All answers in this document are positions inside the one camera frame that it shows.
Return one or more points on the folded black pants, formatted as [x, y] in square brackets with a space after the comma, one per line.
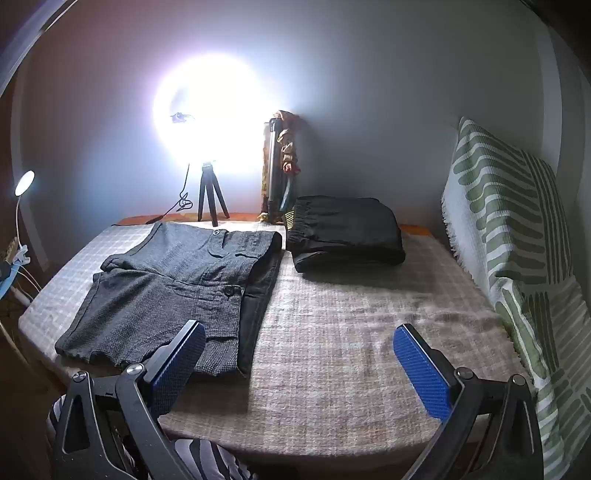
[344, 233]

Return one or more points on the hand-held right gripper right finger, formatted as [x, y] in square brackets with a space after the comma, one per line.
[422, 369]

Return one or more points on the zebra striped clothing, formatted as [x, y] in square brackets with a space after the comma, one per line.
[203, 464]

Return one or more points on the black pants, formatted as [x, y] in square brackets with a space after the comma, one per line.
[256, 314]
[344, 233]

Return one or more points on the upright grey case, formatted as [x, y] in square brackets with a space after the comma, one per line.
[281, 166]

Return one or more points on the checked bed sheet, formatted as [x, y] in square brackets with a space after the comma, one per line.
[323, 332]

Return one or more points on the grey checked shorts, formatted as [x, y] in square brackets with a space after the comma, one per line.
[161, 295]

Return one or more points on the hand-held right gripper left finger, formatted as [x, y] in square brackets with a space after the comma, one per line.
[178, 364]

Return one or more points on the green white patterned pillow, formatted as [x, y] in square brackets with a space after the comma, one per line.
[512, 258]

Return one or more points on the small clip lamp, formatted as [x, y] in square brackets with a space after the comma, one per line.
[21, 194]

